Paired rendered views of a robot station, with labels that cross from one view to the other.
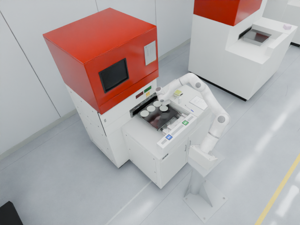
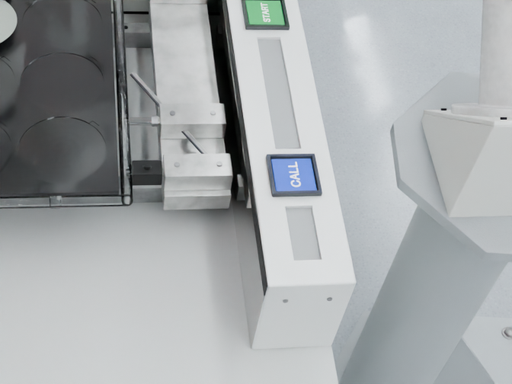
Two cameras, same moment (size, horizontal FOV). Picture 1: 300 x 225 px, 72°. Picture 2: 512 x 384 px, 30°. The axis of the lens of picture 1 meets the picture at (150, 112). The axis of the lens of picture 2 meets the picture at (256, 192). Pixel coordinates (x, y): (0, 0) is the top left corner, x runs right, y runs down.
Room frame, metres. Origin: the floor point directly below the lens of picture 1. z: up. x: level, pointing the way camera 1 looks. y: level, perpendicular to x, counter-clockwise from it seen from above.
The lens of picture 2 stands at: (1.00, 0.45, 1.79)
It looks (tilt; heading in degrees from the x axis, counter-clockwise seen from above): 52 degrees down; 294
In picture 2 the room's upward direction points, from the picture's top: 12 degrees clockwise
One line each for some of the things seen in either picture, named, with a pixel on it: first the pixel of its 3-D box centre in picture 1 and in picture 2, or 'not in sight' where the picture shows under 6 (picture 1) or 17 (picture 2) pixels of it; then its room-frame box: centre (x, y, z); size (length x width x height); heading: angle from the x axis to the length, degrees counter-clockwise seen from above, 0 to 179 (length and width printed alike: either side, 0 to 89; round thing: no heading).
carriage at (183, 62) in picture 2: (175, 126); (185, 90); (1.46, -0.27, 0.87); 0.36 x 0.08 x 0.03; 130
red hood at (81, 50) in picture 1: (106, 57); not in sight; (1.93, 0.41, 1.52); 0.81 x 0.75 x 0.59; 130
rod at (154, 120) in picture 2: not in sight; (142, 121); (1.46, -0.17, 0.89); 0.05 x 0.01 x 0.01; 40
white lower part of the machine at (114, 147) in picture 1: (121, 123); not in sight; (1.95, 0.43, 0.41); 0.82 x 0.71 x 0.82; 130
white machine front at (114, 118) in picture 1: (131, 105); not in sight; (1.70, 0.20, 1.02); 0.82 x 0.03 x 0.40; 130
